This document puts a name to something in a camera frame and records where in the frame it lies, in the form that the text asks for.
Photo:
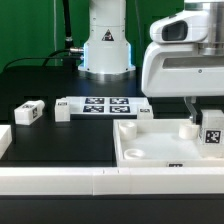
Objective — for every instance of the white square tabletop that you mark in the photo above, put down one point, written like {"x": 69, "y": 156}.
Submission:
{"x": 159, "y": 143}

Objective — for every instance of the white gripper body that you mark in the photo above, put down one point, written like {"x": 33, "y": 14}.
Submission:
{"x": 177, "y": 70}

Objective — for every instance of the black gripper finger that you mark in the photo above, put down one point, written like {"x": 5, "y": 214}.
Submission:
{"x": 192, "y": 111}

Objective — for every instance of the white marker base plate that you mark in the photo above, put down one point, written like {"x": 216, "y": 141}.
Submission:
{"x": 106, "y": 105}

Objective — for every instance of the white U-shaped obstacle fence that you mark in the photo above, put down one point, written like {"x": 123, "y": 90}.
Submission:
{"x": 111, "y": 180}

